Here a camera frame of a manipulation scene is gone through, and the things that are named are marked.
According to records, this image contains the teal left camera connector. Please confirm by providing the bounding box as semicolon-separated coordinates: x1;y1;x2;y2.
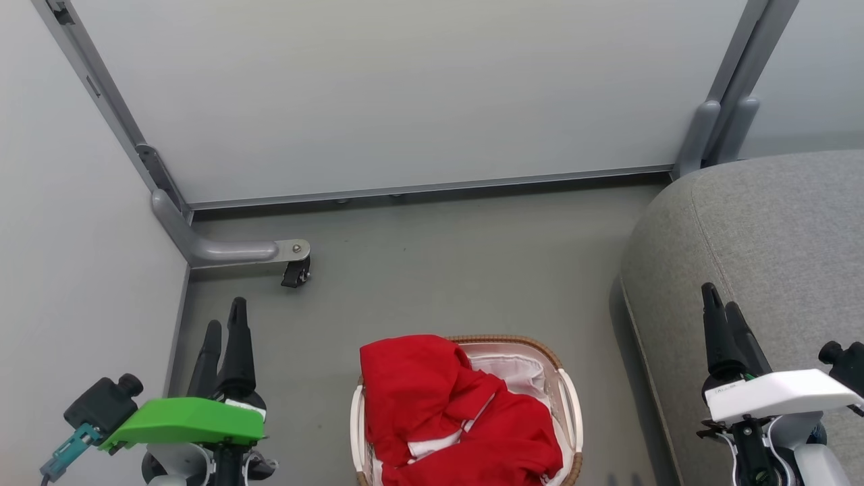
39;423;103;483

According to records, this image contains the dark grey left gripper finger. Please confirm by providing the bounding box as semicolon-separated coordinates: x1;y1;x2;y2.
187;320;223;400
216;297;258;402

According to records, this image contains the wicker laundry basket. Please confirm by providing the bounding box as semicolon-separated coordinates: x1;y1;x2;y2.
350;334;585;486

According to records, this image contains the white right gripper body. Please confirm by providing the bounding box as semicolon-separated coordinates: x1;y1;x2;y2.
702;369;864;426

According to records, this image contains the grey partition post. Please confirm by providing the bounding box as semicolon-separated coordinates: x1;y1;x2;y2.
30;0;194;223
702;0;801;166

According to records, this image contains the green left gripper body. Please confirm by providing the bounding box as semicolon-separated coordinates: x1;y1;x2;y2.
100;396;268;452

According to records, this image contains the grey fabric sofa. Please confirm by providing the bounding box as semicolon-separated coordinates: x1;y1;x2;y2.
619;149;864;486

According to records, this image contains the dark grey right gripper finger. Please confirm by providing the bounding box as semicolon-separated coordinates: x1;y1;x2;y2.
725;301;772;377
701;282;747;383

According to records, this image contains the black caster wheel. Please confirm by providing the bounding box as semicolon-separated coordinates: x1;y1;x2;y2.
281;258;312;289

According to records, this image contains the red garment with white stripes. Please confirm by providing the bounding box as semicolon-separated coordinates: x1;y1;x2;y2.
378;368;564;486

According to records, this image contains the plain red garment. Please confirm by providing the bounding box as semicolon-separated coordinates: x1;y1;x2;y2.
359;334;487;466

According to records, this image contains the white basket liner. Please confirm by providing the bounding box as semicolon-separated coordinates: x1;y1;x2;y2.
459;342;561;406

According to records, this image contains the grey partition foot with caster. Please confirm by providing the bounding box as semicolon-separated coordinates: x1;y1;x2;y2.
151;188;312;269

